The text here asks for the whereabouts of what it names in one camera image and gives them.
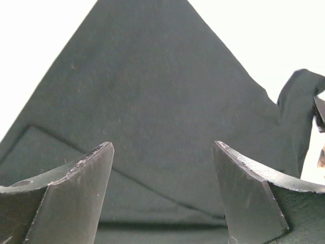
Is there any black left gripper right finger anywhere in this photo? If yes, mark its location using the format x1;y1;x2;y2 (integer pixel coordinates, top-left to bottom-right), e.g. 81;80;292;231
213;141;324;243

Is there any black t-shirt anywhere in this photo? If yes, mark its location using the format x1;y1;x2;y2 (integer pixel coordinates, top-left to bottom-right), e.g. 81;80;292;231
1;1;324;243

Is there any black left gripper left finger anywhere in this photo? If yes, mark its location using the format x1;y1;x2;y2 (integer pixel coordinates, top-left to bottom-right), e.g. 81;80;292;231
1;142;114;243

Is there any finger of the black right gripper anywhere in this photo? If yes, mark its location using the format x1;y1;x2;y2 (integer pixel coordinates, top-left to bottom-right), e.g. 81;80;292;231
314;96;325;133

